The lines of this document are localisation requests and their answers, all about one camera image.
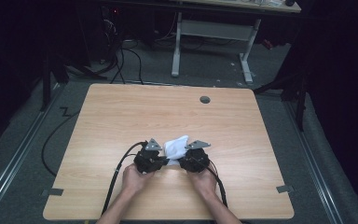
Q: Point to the black metal stand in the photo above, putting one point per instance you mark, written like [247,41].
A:
[292,90]
[46,84]

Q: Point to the black computer mouse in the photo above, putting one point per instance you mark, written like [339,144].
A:
[290,2]

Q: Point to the person's right hand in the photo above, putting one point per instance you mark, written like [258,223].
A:
[203,183]

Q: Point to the small red object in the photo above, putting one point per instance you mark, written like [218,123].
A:
[268,44]

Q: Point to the white-framed desk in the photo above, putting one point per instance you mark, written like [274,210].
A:
[214,31]

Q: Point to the grey tape piece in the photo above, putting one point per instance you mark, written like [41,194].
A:
[285,188]
[52,192]

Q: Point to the metal floor rail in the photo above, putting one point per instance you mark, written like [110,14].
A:
[15,155]
[315,168]

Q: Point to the person's left hand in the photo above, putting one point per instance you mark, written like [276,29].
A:
[135,180]

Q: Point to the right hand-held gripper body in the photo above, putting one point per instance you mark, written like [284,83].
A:
[195,158]

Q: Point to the dark computer tower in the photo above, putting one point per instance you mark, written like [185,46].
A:
[110,31]

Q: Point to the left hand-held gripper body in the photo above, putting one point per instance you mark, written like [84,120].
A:
[149,158]

